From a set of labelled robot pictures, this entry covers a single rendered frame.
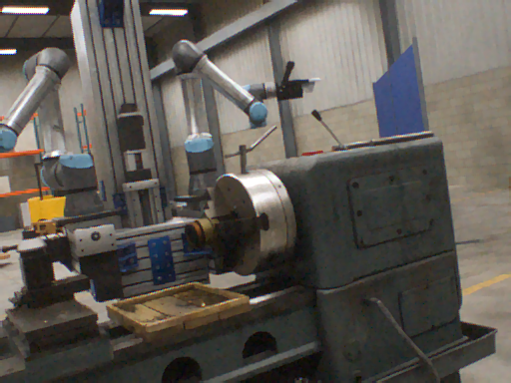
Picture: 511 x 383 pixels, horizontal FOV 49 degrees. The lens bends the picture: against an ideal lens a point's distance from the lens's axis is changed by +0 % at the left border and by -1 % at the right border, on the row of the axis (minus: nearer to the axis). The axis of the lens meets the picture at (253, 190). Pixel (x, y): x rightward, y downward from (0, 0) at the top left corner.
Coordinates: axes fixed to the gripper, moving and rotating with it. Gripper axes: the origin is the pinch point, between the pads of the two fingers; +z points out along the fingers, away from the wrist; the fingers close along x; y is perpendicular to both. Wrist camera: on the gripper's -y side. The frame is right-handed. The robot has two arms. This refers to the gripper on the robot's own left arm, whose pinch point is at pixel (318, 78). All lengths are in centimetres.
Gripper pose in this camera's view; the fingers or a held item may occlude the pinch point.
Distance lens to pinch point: 253.2
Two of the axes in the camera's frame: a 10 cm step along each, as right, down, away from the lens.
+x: 0.7, 1.8, -9.8
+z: 9.9, -1.5, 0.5
